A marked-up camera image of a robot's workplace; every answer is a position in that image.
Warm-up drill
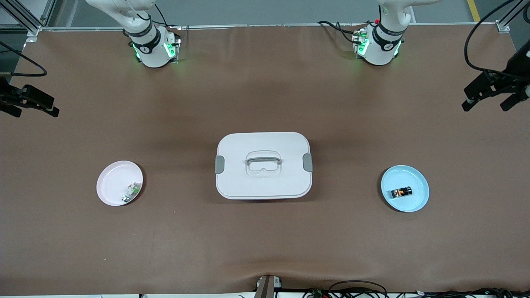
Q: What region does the white lidded storage box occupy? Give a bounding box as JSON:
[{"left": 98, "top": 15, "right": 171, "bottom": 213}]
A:
[{"left": 214, "top": 132, "right": 313, "bottom": 200}]

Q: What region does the pink plate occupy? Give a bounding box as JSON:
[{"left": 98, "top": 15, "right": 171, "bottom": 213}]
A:
[{"left": 96, "top": 160, "right": 144, "bottom": 207}]

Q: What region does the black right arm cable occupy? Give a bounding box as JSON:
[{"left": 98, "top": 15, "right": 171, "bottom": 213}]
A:
[{"left": 0, "top": 41, "right": 48, "bottom": 78}]

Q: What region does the aluminium frame post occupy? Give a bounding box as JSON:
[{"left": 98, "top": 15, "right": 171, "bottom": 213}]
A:
[
  {"left": 0, "top": 0, "right": 56, "bottom": 42},
  {"left": 495, "top": 0, "right": 530, "bottom": 34}
]

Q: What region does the green and white switch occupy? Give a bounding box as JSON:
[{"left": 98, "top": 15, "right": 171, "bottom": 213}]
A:
[{"left": 121, "top": 183, "right": 141, "bottom": 203}]

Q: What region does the light blue plate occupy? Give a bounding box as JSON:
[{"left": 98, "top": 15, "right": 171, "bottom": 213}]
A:
[{"left": 381, "top": 165, "right": 430, "bottom": 213}]

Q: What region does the brown table mat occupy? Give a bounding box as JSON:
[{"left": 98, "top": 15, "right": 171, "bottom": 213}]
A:
[{"left": 0, "top": 25, "right": 530, "bottom": 296}]

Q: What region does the metal table edge rail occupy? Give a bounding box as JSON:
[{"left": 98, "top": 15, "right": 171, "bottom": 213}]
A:
[{"left": 39, "top": 24, "right": 508, "bottom": 32}]

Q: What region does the looped black cable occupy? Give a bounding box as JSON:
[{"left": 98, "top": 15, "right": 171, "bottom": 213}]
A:
[{"left": 329, "top": 280, "right": 388, "bottom": 298}]

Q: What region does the black base cable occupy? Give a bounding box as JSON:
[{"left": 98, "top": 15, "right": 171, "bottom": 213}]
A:
[
  {"left": 317, "top": 20, "right": 367, "bottom": 44},
  {"left": 152, "top": 3, "right": 183, "bottom": 30}
]

